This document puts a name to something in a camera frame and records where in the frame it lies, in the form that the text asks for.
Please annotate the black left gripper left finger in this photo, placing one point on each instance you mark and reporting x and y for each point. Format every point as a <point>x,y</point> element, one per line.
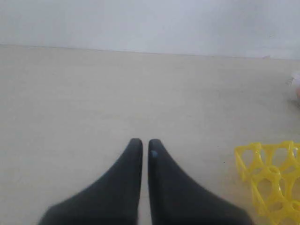
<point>111,200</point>

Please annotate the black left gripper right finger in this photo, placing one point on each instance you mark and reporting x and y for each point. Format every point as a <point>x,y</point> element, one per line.
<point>176,199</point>

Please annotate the yellow plastic egg tray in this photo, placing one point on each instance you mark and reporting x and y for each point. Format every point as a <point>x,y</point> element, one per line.
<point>271,170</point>

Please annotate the clear plastic container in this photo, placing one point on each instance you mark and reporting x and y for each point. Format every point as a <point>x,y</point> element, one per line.
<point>294,87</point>

